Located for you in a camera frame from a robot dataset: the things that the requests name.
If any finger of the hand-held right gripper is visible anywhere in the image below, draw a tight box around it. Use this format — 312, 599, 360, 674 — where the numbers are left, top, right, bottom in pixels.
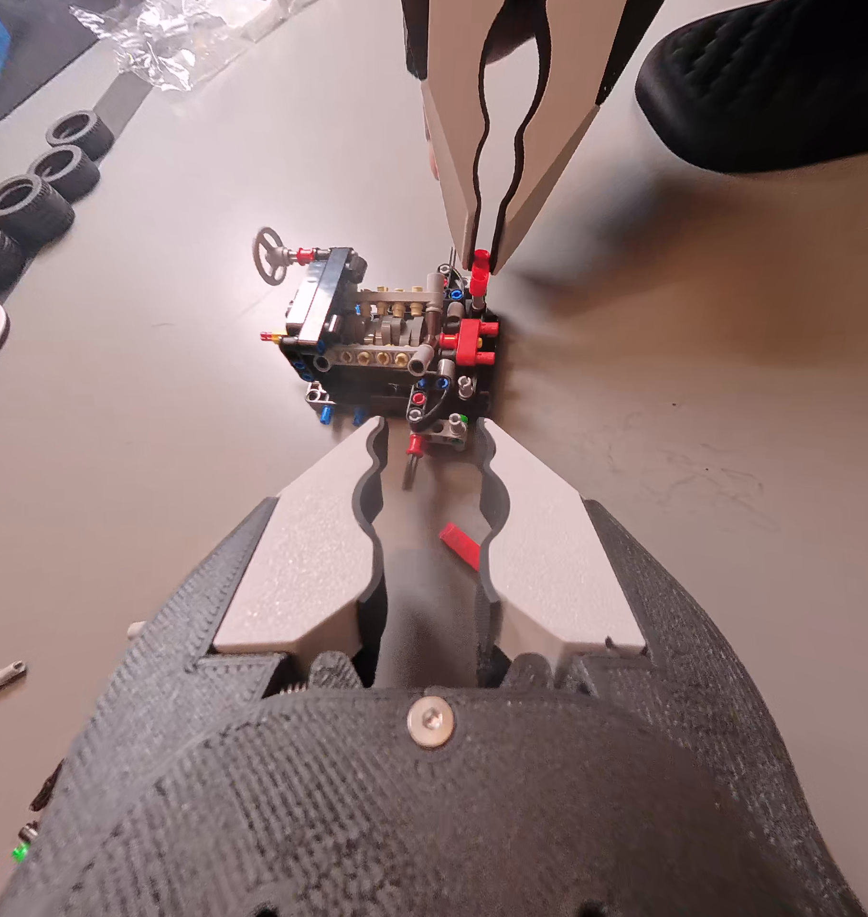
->
418, 0, 506, 270
490, 0, 631, 278

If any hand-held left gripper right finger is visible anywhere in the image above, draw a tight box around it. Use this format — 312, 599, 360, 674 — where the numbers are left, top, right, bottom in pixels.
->
475, 417, 648, 667

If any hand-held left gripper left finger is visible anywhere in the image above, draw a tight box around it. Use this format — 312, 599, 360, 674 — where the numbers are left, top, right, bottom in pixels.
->
210, 417, 389, 671

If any lego car chassis assembly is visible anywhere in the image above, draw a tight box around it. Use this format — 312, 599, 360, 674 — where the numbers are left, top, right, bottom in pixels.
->
251, 225, 503, 491

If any black lego pin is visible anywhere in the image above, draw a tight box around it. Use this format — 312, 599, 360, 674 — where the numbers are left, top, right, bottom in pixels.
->
29, 759, 65, 814

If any person's right hand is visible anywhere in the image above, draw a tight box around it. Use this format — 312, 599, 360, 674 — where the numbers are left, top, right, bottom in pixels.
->
423, 96, 442, 183

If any empty clear plastic bag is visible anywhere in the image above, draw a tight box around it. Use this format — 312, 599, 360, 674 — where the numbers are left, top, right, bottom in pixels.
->
68, 0, 320, 93

